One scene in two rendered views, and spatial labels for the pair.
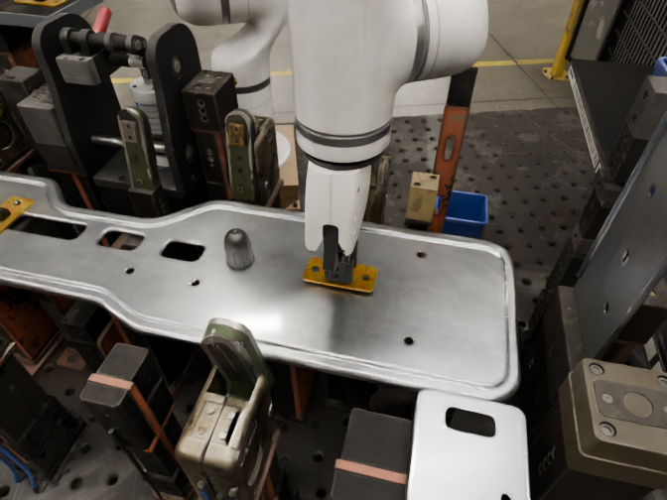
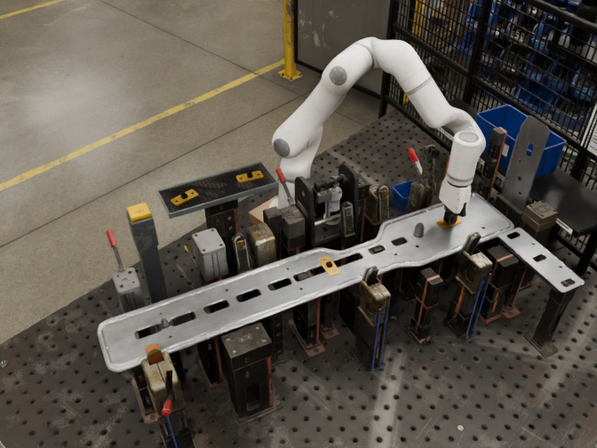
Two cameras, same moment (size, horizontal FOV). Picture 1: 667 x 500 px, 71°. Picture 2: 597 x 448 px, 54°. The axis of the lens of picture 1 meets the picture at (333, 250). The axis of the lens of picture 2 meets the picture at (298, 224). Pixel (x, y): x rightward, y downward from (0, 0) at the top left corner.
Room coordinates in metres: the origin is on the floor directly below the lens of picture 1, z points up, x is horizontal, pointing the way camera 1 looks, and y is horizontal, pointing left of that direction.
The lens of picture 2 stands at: (-0.46, 1.34, 2.30)
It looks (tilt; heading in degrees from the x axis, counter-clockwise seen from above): 41 degrees down; 320
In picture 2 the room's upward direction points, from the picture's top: straight up
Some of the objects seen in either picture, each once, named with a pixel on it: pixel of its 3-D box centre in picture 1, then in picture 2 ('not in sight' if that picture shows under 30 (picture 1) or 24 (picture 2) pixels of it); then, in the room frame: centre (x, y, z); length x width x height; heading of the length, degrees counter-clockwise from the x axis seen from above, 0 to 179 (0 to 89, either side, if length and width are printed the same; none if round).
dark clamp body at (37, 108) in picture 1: (95, 192); (292, 255); (0.67, 0.43, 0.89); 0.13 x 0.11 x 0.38; 167
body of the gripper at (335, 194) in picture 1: (341, 184); (456, 191); (0.37, -0.01, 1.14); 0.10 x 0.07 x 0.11; 167
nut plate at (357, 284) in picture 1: (340, 271); (449, 220); (0.37, -0.01, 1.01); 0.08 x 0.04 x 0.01; 77
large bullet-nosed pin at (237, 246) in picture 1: (238, 250); (418, 230); (0.40, 0.11, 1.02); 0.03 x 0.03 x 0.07
